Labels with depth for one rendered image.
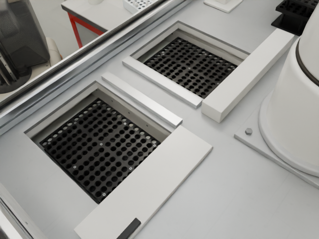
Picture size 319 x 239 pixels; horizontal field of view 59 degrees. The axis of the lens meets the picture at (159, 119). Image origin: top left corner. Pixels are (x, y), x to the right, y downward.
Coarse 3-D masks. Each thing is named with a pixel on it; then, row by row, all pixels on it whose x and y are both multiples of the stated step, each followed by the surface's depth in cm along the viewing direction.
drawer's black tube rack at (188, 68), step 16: (176, 48) 81; (192, 48) 81; (160, 64) 78; (176, 64) 77; (192, 64) 77; (208, 64) 76; (224, 64) 76; (176, 80) 73; (192, 80) 73; (208, 80) 73
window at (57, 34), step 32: (0, 0) 47; (32, 0) 51; (64, 0) 56; (96, 0) 62; (128, 0) 69; (160, 0) 79; (0, 32) 50; (32, 32) 55; (64, 32) 60; (96, 32) 67; (0, 64) 53; (32, 64) 58; (0, 96) 57
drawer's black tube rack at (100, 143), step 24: (72, 120) 67; (96, 120) 66; (120, 120) 66; (48, 144) 63; (72, 144) 63; (96, 144) 66; (120, 144) 66; (144, 144) 62; (72, 168) 59; (96, 168) 59; (120, 168) 58; (96, 192) 56
